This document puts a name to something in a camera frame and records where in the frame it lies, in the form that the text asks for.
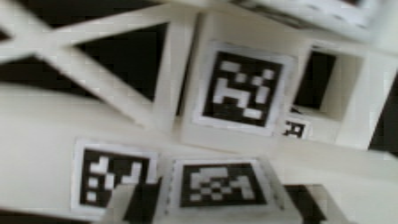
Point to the white chair back frame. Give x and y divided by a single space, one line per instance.
156 79

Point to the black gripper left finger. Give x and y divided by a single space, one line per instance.
131 204

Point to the small white cube nut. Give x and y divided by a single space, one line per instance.
222 191

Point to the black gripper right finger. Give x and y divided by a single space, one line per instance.
314 204

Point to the white cube nut with tag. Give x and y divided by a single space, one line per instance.
362 19

